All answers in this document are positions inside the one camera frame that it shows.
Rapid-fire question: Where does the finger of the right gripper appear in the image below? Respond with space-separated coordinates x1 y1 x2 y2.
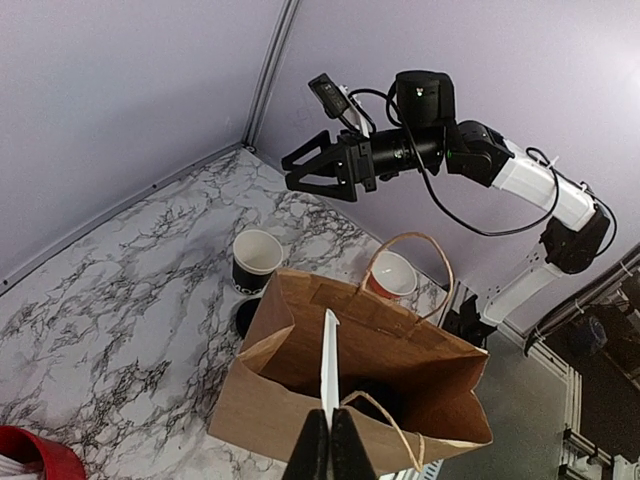
281 130 345 170
285 172 357 201

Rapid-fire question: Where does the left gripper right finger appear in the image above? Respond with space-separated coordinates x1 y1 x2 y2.
330 408 377 480

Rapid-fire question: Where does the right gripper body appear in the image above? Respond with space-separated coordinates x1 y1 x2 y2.
336 130 376 201

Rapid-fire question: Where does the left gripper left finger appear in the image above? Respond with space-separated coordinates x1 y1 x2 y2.
282 409 331 480

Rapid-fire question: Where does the brown paper bag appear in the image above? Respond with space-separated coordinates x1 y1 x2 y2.
208 232 494 474

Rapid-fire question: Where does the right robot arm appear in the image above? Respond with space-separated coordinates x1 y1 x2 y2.
281 70 618 341

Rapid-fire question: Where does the orange white bowl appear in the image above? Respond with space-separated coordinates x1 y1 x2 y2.
366 251 417 299

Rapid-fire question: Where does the red cylindrical holder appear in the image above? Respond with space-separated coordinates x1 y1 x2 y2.
1 425 87 480

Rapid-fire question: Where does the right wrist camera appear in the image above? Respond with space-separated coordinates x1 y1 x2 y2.
308 73 377 138

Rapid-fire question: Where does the right aluminium frame post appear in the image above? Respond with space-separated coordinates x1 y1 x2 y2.
242 0 302 150

